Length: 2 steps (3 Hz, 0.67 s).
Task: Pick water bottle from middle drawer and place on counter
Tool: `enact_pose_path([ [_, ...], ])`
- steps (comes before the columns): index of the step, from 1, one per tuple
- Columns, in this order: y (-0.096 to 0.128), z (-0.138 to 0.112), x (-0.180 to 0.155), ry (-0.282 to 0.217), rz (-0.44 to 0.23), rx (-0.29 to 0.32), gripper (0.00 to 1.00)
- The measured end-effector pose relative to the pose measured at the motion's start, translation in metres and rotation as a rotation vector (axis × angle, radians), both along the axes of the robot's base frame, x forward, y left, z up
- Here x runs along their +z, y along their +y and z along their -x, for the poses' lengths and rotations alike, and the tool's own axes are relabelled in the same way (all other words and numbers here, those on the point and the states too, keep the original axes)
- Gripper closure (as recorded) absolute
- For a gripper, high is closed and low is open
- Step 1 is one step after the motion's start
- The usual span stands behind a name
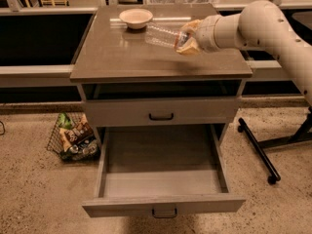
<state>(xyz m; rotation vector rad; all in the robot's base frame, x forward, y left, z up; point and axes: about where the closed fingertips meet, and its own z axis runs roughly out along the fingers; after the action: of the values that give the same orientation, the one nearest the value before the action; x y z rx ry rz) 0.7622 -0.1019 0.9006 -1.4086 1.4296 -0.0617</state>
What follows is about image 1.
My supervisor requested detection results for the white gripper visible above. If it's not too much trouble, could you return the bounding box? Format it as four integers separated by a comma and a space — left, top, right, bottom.
176, 15, 221, 56

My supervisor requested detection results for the white ceramic bowl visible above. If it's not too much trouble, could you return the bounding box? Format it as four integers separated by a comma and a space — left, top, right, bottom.
119, 9, 153, 29

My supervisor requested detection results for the black wheeled stand base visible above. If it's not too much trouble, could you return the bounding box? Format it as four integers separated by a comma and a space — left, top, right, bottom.
238, 107, 312, 185

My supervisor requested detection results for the grey drawer cabinet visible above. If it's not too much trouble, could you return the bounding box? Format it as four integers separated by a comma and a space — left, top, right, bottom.
70, 6, 252, 137

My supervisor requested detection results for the metal railing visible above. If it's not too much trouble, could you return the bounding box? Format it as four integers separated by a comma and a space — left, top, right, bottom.
0, 0, 312, 87

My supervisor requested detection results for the green snack bag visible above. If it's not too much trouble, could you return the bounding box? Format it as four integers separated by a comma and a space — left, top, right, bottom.
57, 113, 72, 130

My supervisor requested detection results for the closed grey top drawer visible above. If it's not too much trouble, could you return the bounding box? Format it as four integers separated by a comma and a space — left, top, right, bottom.
83, 97, 238, 127

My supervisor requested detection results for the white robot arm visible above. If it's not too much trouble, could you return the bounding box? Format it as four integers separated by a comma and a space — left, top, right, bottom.
175, 0, 312, 105

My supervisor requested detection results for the wire basket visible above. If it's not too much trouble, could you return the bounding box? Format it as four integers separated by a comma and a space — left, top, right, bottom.
47, 112, 100, 162

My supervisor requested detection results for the clear plastic water bottle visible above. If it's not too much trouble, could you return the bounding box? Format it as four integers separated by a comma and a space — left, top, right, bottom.
145, 23, 190, 50

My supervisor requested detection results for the brown snack bag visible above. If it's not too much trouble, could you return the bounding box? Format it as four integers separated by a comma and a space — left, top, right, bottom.
59, 115, 94, 151

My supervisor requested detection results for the open grey middle drawer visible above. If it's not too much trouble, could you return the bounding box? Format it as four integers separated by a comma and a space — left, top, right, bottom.
83, 125, 245, 218

